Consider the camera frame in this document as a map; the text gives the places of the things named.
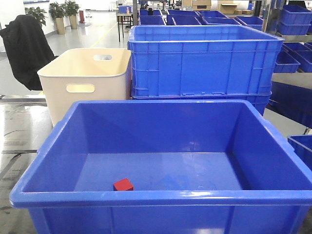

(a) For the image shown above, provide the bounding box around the beige plastic basket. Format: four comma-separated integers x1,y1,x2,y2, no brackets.
38,48,132,125

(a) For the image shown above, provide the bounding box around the potted green plant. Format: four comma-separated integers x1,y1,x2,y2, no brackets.
49,2,65,35

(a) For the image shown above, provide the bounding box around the large blue front bin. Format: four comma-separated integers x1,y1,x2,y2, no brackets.
10,100,312,234

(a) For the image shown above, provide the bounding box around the red cube inside bin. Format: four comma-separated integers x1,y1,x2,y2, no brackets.
113,178,134,191

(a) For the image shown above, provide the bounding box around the large blue stacked crate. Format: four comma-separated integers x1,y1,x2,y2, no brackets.
127,24,285,100

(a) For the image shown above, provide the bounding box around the black office chair with jacket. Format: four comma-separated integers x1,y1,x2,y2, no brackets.
0,15,57,91

